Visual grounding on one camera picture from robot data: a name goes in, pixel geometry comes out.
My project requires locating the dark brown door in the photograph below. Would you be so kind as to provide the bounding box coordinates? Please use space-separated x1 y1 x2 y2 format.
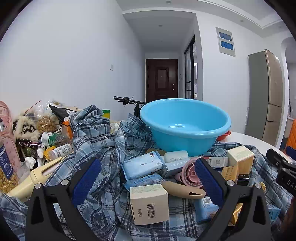
145 59 178 99

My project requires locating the black bicycle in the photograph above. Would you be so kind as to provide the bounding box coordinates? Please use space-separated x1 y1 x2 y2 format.
113 95 147 121

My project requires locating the pink folding cup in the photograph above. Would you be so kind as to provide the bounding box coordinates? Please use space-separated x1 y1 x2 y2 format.
174 158 204 189

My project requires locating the orange box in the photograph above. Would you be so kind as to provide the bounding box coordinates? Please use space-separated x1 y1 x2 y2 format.
61 120 75 140

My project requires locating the white bottle with barcode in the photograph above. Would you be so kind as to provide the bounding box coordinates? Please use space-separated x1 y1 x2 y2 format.
48 143 73 161

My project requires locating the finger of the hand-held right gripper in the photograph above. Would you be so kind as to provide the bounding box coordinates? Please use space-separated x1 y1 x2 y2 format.
266 149 296 173

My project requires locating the green label plastic bottle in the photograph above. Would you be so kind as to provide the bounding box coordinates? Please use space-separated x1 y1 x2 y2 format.
41 131 70 147

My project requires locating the yellow small carton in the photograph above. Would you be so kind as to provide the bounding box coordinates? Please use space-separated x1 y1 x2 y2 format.
221 165 239 181

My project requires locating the gold foil box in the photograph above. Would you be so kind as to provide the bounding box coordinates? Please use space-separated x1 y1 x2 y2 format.
228 203 244 226

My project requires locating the blue plastic basin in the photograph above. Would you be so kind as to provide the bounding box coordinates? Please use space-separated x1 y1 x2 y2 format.
140 98 232 157

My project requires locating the clear bag of nuts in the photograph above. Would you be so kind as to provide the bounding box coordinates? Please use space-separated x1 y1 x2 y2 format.
34 100 61 134

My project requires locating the blue wrapped packet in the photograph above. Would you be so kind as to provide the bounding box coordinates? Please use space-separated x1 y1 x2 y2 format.
193 197 219 224

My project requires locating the blue plaid shirt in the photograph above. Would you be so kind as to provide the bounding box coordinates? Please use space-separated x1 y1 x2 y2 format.
0 104 292 241

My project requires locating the blue speckled packet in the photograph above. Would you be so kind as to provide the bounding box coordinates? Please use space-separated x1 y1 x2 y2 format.
124 173 165 192

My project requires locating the black framed glass door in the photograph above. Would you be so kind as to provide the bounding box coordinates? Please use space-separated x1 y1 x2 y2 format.
184 35 196 100

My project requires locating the cream cardboard box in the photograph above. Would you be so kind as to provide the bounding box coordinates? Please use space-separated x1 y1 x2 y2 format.
226 145 255 175

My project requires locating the black and white fuzzy hat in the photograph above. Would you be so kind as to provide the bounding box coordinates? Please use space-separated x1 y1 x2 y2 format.
12 112 41 142

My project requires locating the bag of yellow popcorn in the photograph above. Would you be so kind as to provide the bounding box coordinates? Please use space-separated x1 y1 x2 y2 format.
0 166 19 193

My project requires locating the black small box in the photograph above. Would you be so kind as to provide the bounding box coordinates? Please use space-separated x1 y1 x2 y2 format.
237 173 250 186

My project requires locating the white slim carton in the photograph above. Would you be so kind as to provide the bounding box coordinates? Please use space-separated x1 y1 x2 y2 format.
196 156 229 168

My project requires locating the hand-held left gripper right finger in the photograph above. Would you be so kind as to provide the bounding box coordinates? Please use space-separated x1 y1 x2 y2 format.
195 158 272 241

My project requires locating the light blue small box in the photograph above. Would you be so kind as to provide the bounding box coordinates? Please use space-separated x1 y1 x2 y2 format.
268 205 282 222

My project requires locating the orange chair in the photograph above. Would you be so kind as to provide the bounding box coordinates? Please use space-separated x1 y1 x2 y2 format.
285 120 296 161

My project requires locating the beige refrigerator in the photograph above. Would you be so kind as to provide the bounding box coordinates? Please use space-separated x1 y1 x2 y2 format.
245 49 290 147

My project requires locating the light blue tissue packet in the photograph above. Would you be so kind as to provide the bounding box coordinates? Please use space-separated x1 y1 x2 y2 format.
122 151 166 180

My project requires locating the wall electrical panel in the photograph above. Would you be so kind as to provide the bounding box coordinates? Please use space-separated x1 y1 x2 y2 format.
216 27 236 57

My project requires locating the white soap bar packet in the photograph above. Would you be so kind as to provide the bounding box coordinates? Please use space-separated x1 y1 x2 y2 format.
164 150 189 163

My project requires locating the pale blue carton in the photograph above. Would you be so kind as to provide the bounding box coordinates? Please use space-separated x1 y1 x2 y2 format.
160 158 197 178

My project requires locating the beige cardboard box with barcode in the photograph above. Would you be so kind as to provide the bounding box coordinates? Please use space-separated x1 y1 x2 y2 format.
129 184 169 226

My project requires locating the beige plastic scoop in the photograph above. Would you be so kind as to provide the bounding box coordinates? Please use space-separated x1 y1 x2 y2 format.
161 180 206 200

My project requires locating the white crumpled tissue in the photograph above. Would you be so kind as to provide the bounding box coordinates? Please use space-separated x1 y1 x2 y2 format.
17 156 37 177

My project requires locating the red bowl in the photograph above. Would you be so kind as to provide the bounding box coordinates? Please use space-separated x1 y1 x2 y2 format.
216 130 231 141

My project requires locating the dark blue bottle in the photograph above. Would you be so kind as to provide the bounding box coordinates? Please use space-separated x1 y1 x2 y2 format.
0 118 14 179

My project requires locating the cream handheld device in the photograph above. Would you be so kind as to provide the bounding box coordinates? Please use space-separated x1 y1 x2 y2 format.
0 157 63 202

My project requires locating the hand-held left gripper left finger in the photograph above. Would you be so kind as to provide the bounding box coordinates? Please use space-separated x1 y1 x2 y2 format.
25 158 102 241

